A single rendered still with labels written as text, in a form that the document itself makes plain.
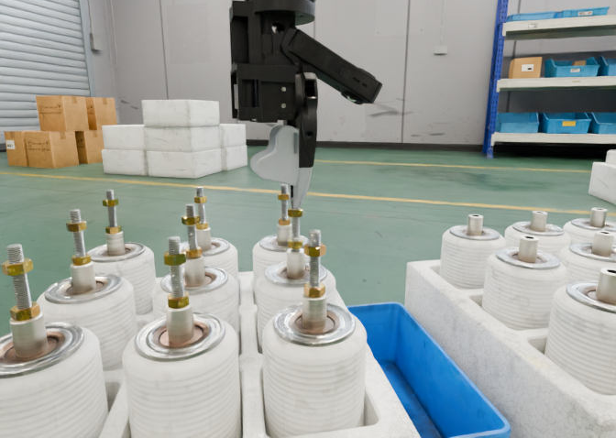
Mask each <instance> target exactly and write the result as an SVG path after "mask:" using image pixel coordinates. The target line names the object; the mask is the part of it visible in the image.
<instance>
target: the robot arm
mask: <svg viewBox="0 0 616 438"><path fill-rule="evenodd" d="M315 1H316V0H245V1H237V0H233V1H232V4H231V7H230V8H229V21H230V44H231V71H230V82H231V105H232V118H237V120H238V121H249V122H257V123H278V120H283V125H275V126H274V127H273V128H272V129H271V130H270V132H269V145H268V147H267V148H266V149H264V150H262V151H260V152H259V153H257V154H255V155H254V156H252V158H251V160H250V167H251V169H252V170H253V171H254V172H256V173H257V174H258V175H259V176H260V178H262V179H264V180H269V181H276V182H280V183H284V184H287V185H288V193H289V199H290V205H291V206H292V204H291V202H292V201H291V199H292V197H293V208H299V207H300V206H301V204H302V202H303V199H304V197H305V195H306V193H307V192H308V188H309V184H310V180H311V176H312V170H313V165H314V154H315V147H316V139H317V106H318V87H317V79H319V80H321V81H322V82H325V83H326V84H328V85H329V86H331V87H333V88H334V89H336V90H338V91H339V92H340V93H341V95H342V96H344V97H345V98H346V99H347V100H349V101H350V102H352V103H354V104H359V105H362V104H373V103H374V101H375V100H376V98H377V96H378V94H379V92H380V89H381V88H382V83H381V82H379V81H378V80H376V77H375V76H373V75H372V74H371V73H369V72H367V71H365V70H364V69H361V68H358V67H357V66H355V65H354V64H352V63H351V62H349V61H348V60H346V59H344V58H343V57H341V56H339V55H338V54H336V53H335V52H333V51H332V50H330V49H329V48H328V47H326V46H325V45H323V44H322V43H320V42H319V41H317V40H316V39H314V38H312V37H310V36H309V35H307V34H306V33H304V32H303V31H301V30H300V29H297V27H296V26H300V25H305V24H309V23H311V22H313V21H314V20H315V4H314V2H315ZM272 27H275V28H276V29H275V33H274V31H273V29H272ZM234 84H237V109H235V88H234Z"/></svg>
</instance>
